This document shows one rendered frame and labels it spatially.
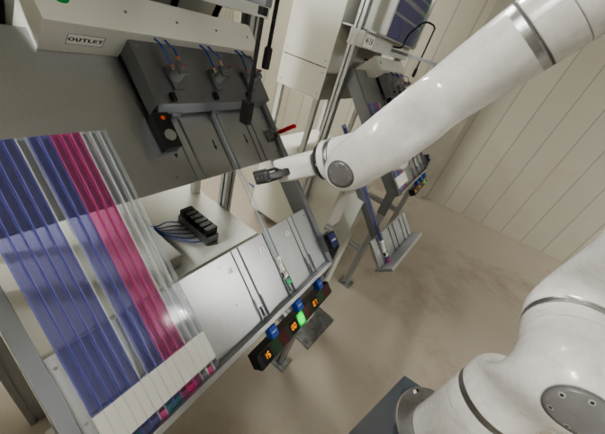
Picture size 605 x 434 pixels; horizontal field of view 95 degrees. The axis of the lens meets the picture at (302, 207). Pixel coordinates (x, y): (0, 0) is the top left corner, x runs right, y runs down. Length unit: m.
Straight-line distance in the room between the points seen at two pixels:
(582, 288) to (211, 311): 0.63
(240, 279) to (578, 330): 0.58
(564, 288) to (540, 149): 3.13
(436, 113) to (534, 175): 3.31
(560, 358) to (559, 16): 0.38
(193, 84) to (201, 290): 0.45
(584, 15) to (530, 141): 3.21
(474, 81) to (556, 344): 0.34
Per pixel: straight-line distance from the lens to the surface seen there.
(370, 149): 0.41
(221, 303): 0.67
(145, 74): 0.68
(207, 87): 0.74
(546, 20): 0.44
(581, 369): 0.47
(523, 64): 0.44
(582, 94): 3.64
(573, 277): 0.56
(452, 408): 0.67
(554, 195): 3.83
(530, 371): 0.48
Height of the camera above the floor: 1.33
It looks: 32 degrees down
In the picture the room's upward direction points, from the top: 18 degrees clockwise
